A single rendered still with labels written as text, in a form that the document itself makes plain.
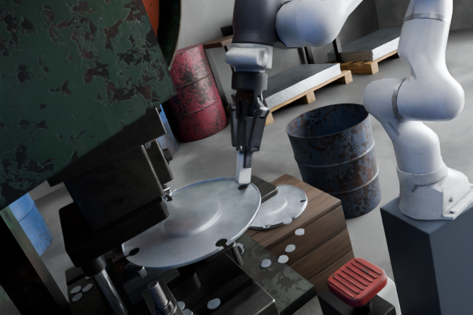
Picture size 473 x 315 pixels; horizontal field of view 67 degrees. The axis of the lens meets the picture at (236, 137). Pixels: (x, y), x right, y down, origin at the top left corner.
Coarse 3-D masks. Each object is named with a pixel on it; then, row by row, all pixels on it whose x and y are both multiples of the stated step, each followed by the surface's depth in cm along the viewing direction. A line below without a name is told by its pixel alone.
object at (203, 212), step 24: (192, 192) 83; (216, 192) 79; (240, 192) 76; (192, 216) 72; (216, 216) 69; (240, 216) 68; (144, 240) 70; (168, 240) 67; (192, 240) 65; (216, 240) 63; (144, 264) 63; (168, 264) 61
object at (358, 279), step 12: (348, 264) 51; (360, 264) 51; (372, 264) 50; (336, 276) 50; (348, 276) 49; (360, 276) 49; (372, 276) 48; (384, 276) 48; (336, 288) 48; (348, 288) 48; (360, 288) 47; (372, 288) 46; (348, 300) 46; (360, 300) 46
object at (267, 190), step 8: (256, 176) 81; (248, 184) 78; (256, 184) 77; (264, 184) 76; (272, 184) 75; (264, 192) 73; (272, 192) 73; (264, 200) 72; (224, 240) 71; (224, 248) 72; (232, 248) 73; (240, 248) 75; (216, 256) 71; (232, 256) 73; (240, 256) 75; (240, 264) 74
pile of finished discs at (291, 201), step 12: (288, 192) 152; (300, 192) 149; (264, 204) 148; (276, 204) 145; (288, 204) 144; (300, 204) 141; (264, 216) 141; (276, 216) 139; (288, 216) 136; (252, 228) 137; (264, 228) 135
